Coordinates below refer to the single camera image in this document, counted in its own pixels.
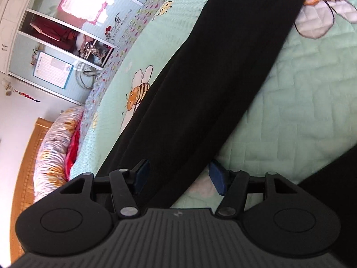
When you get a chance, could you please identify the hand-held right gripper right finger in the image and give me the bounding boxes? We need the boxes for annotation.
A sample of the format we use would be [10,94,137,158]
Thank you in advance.
[209,159,302,218]

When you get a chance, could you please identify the black pants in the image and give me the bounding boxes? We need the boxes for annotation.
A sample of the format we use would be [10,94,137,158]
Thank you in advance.
[95,0,314,210]

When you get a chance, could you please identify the red hanging wall ornament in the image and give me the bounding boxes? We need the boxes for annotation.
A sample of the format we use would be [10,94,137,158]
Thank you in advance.
[4,80,42,103]

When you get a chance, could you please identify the pile of patterned clothes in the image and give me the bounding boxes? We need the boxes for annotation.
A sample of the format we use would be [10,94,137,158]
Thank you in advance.
[75,35,112,65]

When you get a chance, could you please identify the mint quilted bee bedspread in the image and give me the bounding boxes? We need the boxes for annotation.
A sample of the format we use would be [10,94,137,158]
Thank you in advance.
[67,0,357,210]

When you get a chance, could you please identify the pink bordered poster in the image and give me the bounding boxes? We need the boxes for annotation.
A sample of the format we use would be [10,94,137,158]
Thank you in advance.
[57,0,110,25]

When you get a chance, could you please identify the wooden headboard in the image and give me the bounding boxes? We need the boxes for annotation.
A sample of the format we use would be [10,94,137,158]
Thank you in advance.
[10,117,53,260]

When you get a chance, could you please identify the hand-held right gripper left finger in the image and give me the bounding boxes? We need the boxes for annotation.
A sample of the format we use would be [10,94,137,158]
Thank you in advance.
[59,159,151,220]

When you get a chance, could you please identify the sliding door wardrobe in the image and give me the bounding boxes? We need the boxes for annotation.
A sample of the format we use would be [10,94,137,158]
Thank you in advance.
[0,0,179,107]

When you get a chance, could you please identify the heart print bed sheet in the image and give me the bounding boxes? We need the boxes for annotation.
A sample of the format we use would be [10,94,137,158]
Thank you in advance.
[81,0,190,134]

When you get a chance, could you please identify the hanging red clothes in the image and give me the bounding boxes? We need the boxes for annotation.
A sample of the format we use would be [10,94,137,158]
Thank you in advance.
[29,15,81,44]

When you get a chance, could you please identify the red blanket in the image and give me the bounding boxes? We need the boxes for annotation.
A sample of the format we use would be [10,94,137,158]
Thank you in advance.
[66,117,84,174]

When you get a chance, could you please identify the floral folded quilt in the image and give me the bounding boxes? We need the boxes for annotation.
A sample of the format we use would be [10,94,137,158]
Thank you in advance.
[33,106,84,204]

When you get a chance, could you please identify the blue bordered poster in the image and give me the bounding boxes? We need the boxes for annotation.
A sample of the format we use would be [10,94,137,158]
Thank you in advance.
[33,51,74,90]

